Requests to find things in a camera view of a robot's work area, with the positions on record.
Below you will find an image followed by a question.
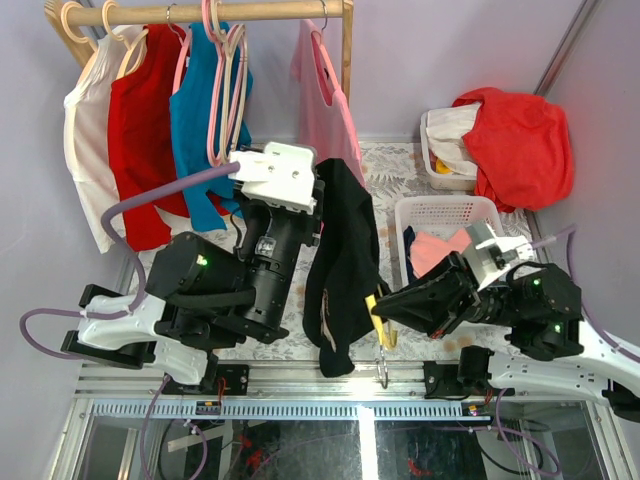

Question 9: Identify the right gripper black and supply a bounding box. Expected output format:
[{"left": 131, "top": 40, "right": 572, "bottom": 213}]
[{"left": 370, "top": 249, "right": 525, "bottom": 338}]

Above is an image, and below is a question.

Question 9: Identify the yellow hanger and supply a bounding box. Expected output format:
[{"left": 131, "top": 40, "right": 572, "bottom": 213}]
[{"left": 364, "top": 284, "right": 398, "bottom": 390}]

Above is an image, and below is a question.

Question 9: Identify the black t shirt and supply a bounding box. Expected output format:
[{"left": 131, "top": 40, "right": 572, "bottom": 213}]
[{"left": 303, "top": 159, "right": 384, "bottom": 378}]

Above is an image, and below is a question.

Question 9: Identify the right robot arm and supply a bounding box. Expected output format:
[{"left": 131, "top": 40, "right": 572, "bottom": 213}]
[{"left": 372, "top": 252, "right": 639, "bottom": 422}]

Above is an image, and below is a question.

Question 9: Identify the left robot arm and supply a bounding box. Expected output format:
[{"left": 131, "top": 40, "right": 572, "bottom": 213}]
[{"left": 61, "top": 201, "right": 322, "bottom": 395}]

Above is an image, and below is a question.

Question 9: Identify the salmon pink folded shirt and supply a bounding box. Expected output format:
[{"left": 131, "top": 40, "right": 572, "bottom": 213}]
[{"left": 409, "top": 229, "right": 471, "bottom": 278}]

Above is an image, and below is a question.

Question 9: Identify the navy blue folded shirt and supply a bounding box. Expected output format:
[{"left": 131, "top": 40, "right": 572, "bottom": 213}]
[{"left": 403, "top": 226, "right": 416, "bottom": 284}]

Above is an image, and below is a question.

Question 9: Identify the pink t shirt on hanger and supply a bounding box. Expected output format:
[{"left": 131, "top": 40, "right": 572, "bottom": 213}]
[{"left": 291, "top": 19, "right": 364, "bottom": 182}]

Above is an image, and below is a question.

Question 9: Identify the beige empty hanger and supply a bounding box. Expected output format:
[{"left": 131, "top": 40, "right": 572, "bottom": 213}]
[{"left": 220, "top": 24, "right": 249, "bottom": 163}]

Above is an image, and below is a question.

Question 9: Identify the pink empty hanger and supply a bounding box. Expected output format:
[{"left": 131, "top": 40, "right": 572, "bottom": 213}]
[{"left": 201, "top": 1, "right": 232, "bottom": 167}]

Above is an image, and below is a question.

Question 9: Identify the blue t shirt on hanger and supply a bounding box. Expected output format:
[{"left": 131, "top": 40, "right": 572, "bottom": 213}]
[{"left": 169, "top": 23, "right": 237, "bottom": 232}]

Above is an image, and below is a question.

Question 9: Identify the red t shirt on hanger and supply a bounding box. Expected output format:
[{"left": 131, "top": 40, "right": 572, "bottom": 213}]
[{"left": 107, "top": 25, "right": 193, "bottom": 252}]

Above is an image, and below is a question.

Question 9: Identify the white t shirt on hanger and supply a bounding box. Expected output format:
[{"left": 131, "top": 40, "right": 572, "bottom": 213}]
[{"left": 63, "top": 36, "right": 127, "bottom": 254}]

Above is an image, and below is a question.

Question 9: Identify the peach hanger far left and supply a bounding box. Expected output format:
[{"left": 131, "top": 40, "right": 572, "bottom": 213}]
[{"left": 61, "top": 1, "right": 97, "bottom": 53}]

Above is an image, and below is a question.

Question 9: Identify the white laundry basket front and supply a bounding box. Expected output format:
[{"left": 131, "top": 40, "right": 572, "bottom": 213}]
[{"left": 395, "top": 195, "right": 506, "bottom": 288}]

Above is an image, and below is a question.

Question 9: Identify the white laundry basket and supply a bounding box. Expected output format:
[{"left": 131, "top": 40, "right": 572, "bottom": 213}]
[
  {"left": 420, "top": 110, "right": 476, "bottom": 192},
  {"left": 395, "top": 195, "right": 506, "bottom": 288}
]

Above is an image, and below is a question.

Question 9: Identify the white laundry basket back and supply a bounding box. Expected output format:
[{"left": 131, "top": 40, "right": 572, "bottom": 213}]
[{"left": 420, "top": 110, "right": 476, "bottom": 192}]

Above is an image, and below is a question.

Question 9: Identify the yellow item in back basket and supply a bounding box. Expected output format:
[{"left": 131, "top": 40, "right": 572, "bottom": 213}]
[{"left": 435, "top": 158, "right": 453, "bottom": 175}]

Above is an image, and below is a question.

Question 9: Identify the white cloth in back basket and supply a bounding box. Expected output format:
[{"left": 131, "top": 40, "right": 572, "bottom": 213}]
[{"left": 427, "top": 102, "right": 481, "bottom": 177}]

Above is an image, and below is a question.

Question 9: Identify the red orange cloth on basket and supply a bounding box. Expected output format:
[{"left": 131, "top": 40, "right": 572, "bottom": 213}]
[{"left": 452, "top": 87, "right": 575, "bottom": 213}]

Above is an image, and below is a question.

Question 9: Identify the wooden clothes rack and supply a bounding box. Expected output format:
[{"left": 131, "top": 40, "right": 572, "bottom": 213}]
[{"left": 43, "top": 0, "right": 355, "bottom": 223}]

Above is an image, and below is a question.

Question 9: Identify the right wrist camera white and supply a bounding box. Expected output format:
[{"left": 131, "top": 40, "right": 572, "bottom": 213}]
[{"left": 462, "top": 222, "right": 535, "bottom": 291}]

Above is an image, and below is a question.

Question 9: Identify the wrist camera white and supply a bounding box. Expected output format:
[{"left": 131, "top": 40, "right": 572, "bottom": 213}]
[
  {"left": 462, "top": 222, "right": 535, "bottom": 291},
  {"left": 229, "top": 142, "right": 317, "bottom": 215}
]

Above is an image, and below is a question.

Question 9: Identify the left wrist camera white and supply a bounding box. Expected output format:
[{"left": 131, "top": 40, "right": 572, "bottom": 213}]
[{"left": 229, "top": 142, "right": 317, "bottom": 215}]

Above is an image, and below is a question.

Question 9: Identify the aluminium rail frame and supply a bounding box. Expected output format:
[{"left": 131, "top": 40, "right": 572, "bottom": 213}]
[{"left": 74, "top": 357, "right": 607, "bottom": 420}]

